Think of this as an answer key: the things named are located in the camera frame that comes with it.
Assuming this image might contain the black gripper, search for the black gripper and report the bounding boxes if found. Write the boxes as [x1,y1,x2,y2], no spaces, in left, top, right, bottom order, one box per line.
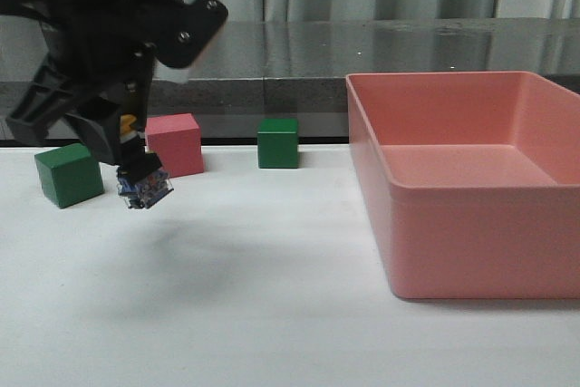
[6,0,228,165]

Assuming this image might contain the yellow push button switch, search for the yellow push button switch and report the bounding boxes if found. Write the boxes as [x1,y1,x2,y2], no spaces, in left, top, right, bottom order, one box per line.
[116,114,173,209]

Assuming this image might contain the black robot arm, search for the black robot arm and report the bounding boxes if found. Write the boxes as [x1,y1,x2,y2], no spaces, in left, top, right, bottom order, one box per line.
[1,0,228,166]

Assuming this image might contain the left green cube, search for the left green cube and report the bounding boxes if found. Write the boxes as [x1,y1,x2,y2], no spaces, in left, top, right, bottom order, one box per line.
[34,143,104,208]

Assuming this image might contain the green cube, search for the green cube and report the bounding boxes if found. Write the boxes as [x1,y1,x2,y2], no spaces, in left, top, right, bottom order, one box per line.
[257,118,299,169]
[34,143,104,208]

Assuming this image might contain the pink cube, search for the pink cube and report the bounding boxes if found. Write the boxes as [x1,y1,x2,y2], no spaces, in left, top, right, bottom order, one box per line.
[145,113,205,179]

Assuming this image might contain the dark glossy counter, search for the dark glossy counter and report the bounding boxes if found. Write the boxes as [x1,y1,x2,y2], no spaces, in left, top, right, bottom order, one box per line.
[149,18,579,144]

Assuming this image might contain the right green cube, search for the right green cube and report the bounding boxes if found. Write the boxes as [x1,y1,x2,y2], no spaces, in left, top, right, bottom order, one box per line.
[257,118,299,169]

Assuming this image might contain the pink plastic bin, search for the pink plastic bin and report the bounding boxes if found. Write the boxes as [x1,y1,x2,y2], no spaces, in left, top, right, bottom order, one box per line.
[346,72,579,299]

